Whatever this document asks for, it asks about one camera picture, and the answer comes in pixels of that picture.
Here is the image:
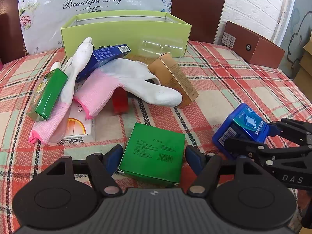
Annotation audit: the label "blue gum box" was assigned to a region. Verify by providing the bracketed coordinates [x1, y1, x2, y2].
[212, 103, 269, 159]

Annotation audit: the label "square green box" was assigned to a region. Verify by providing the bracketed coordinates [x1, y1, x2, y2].
[118, 123, 185, 185]

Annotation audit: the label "white pink glove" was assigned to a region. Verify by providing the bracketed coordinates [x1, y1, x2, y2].
[28, 37, 94, 144]
[74, 58, 183, 119]

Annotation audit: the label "green packet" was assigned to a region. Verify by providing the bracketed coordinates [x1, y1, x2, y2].
[27, 68, 68, 121]

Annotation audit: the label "tan cardboard box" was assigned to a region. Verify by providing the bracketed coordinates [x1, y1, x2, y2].
[148, 53, 199, 108]

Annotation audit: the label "long dark blue box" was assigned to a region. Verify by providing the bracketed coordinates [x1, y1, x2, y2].
[76, 44, 131, 83]

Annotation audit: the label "white orange medicine box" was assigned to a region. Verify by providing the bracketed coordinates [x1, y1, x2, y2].
[48, 100, 95, 146]

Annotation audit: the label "cardboard boxes at right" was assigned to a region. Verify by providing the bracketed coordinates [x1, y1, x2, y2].
[293, 36, 312, 101]

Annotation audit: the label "plaid bed sheet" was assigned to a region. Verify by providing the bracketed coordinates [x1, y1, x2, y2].
[1, 41, 311, 233]

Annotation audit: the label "red small block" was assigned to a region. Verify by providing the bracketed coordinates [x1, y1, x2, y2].
[112, 87, 129, 114]

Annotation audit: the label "brown shoe box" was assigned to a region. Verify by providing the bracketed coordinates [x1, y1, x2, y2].
[221, 21, 285, 69]

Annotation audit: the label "clear plastic cup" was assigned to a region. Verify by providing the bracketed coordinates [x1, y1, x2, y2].
[137, 36, 185, 58]

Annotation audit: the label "light green storage box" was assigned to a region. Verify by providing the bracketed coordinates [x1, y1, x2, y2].
[61, 10, 192, 57]

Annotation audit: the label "floral plastic bedding bag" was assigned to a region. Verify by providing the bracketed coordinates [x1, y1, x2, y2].
[17, 0, 172, 54]

